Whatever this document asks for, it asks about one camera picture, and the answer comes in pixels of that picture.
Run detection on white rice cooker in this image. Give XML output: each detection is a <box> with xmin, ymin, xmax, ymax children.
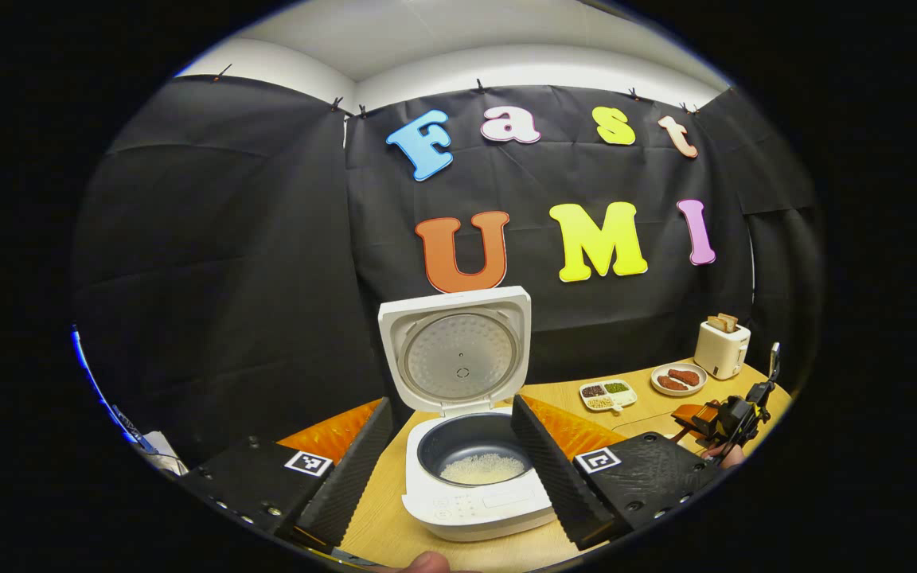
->
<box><xmin>377</xmin><ymin>286</ymin><xmax>559</xmax><ymax>544</ymax></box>

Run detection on white flat object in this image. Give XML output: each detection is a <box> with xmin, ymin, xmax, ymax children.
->
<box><xmin>139</xmin><ymin>430</ymin><xmax>189</xmax><ymax>477</ymax></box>

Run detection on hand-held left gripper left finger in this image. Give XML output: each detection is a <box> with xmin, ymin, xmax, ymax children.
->
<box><xmin>180</xmin><ymin>396</ymin><xmax>394</xmax><ymax>556</ymax></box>

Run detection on black backdrop cloth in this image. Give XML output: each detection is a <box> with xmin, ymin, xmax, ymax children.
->
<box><xmin>72</xmin><ymin>76</ymin><xmax>825</xmax><ymax>470</ymax></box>

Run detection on white round plate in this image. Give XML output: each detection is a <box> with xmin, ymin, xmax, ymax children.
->
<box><xmin>650</xmin><ymin>362</ymin><xmax>708</xmax><ymax>397</ymax></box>

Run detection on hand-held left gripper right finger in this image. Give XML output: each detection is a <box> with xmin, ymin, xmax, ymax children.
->
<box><xmin>511</xmin><ymin>394</ymin><xmax>726</xmax><ymax>552</ymax></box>

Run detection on white divided grain dish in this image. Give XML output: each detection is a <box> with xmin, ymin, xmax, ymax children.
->
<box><xmin>579</xmin><ymin>380</ymin><xmax>638</xmax><ymax>415</ymax></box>

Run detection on white toaster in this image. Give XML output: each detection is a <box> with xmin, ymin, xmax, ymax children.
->
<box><xmin>693</xmin><ymin>318</ymin><xmax>752</xmax><ymax>380</ymax></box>

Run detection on white rice grains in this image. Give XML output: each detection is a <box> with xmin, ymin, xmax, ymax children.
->
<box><xmin>440</xmin><ymin>454</ymin><xmax>527</xmax><ymax>486</ymax></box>

